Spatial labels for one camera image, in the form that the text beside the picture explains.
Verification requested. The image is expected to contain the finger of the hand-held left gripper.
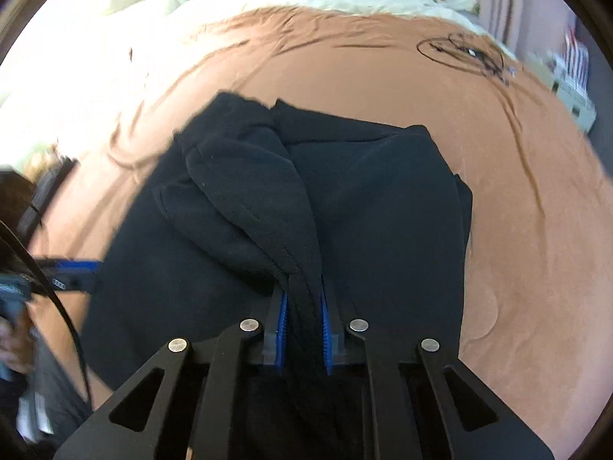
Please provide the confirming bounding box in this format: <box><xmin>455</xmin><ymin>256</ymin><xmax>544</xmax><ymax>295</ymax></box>
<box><xmin>31</xmin><ymin>258</ymin><xmax>103</xmax><ymax>294</ymax></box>

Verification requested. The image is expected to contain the brown blanket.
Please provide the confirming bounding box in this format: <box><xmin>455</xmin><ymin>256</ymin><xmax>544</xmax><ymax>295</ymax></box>
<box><xmin>29</xmin><ymin>7</ymin><xmax>613</xmax><ymax>460</ymax></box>

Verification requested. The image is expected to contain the black garment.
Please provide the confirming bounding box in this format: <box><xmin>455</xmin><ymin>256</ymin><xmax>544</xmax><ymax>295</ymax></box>
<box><xmin>79</xmin><ymin>90</ymin><xmax>475</xmax><ymax>460</ymax></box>

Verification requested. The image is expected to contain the person's left hand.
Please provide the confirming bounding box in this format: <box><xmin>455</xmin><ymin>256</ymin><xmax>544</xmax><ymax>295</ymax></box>
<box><xmin>0</xmin><ymin>319</ymin><xmax>36</xmax><ymax>377</ymax></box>

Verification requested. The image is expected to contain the pink curtain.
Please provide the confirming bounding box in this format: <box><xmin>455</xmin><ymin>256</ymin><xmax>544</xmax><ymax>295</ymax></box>
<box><xmin>479</xmin><ymin>0</ymin><xmax>575</xmax><ymax>63</ymax></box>

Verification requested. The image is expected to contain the person's grey clothing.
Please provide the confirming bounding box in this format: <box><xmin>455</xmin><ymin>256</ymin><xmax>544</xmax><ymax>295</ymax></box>
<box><xmin>16</xmin><ymin>326</ymin><xmax>94</xmax><ymax>444</ymax></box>

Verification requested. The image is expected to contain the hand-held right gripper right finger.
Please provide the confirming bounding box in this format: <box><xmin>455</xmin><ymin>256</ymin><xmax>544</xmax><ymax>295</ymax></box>
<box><xmin>318</xmin><ymin>290</ymin><xmax>556</xmax><ymax>460</ymax></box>

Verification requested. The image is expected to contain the thin black cable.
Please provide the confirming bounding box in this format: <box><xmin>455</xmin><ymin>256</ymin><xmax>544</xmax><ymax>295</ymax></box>
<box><xmin>416</xmin><ymin>33</ymin><xmax>518</xmax><ymax>87</ymax></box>

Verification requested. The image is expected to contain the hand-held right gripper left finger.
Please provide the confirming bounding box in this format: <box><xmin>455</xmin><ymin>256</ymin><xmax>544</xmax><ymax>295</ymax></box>
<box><xmin>52</xmin><ymin>287</ymin><xmax>290</xmax><ymax>460</ymax></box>

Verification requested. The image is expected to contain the white storage shelf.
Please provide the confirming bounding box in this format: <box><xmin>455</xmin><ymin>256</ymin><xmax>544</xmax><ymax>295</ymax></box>
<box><xmin>524</xmin><ymin>24</ymin><xmax>599</xmax><ymax>132</ymax></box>

